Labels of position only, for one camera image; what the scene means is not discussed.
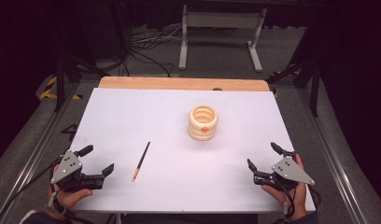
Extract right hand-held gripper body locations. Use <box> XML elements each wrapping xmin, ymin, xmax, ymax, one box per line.
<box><xmin>253</xmin><ymin>155</ymin><xmax>316</xmax><ymax>192</ymax></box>

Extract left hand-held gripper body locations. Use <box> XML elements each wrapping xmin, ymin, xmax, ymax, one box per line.
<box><xmin>49</xmin><ymin>149</ymin><xmax>105</xmax><ymax>192</ymax></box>

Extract dark pencil with orange end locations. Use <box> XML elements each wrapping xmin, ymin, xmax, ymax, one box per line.
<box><xmin>132</xmin><ymin>141</ymin><xmax>151</xmax><ymax>183</ymax></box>

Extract beige ribbed pen holder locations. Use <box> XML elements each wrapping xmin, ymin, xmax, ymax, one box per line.
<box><xmin>188</xmin><ymin>105</ymin><xmax>219</xmax><ymax>142</ymax></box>

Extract person's right hand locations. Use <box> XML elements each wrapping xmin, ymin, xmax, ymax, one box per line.
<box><xmin>261</xmin><ymin>154</ymin><xmax>308</xmax><ymax>221</ymax></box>

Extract person's left hand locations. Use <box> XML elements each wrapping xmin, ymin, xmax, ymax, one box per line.
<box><xmin>47</xmin><ymin>164</ymin><xmax>95</xmax><ymax>213</ymax></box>

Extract yellow black floor tape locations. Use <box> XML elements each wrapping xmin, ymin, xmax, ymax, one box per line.
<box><xmin>38</xmin><ymin>76</ymin><xmax>84</xmax><ymax>101</ymax></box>

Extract black tripod stand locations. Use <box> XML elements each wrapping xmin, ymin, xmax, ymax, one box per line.
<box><xmin>49</xmin><ymin>46</ymin><xmax>112</xmax><ymax>114</ymax></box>
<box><xmin>264</xmin><ymin>55</ymin><xmax>322</xmax><ymax>119</ymax></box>

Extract white table mat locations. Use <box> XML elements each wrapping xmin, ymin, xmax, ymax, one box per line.
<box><xmin>67</xmin><ymin>87</ymin><xmax>317</xmax><ymax>215</ymax></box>

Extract white metal stand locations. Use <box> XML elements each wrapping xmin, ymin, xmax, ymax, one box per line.
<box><xmin>177</xmin><ymin>4</ymin><xmax>269</xmax><ymax>74</ymax></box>

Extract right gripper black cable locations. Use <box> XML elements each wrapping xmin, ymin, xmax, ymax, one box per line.
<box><xmin>274</xmin><ymin>176</ymin><xmax>323</xmax><ymax>222</ymax></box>

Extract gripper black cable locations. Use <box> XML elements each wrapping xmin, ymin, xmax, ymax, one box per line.
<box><xmin>0</xmin><ymin>155</ymin><xmax>64</xmax><ymax>224</ymax></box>
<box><xmin>274</xmin><ymin>176</ymin><xmax>323</xmax><ymax>222</ymax></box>

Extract grey metal floor rail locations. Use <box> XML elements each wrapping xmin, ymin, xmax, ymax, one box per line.
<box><xmin>295</xmin><ymin>88</ymin><xmax>372</xmax><ymax>224</ymax></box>
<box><xmin>0</xmin><ymin>81</ymin><xmax>82</xmax><ymax>224</ymax></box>

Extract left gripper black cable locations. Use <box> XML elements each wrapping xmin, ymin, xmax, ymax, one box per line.
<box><xmin>0</xmin><ymin>155</ymin><xmax>64</xmax><ymax>224</ymax></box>

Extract black floor cables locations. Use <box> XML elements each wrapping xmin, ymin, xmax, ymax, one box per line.
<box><xmin>118</xmin><ymin>26</ymin><xmax>243</xmax><ymax>78</ymax></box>

